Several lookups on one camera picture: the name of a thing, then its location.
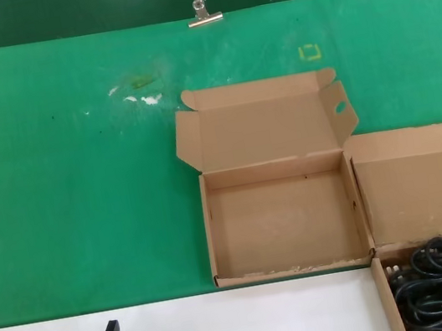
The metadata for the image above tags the open cardboard box torn edge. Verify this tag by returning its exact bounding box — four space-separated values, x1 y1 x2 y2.
342 119 442 331

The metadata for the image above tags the silver binder clip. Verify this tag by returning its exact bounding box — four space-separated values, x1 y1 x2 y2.
183 0 226 31

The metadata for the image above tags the open cardboard box with slot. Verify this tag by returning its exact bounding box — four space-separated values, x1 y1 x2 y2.
165 62 384 292

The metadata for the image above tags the green cloth table mat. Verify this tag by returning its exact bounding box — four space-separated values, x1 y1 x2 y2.
0 0 442 330

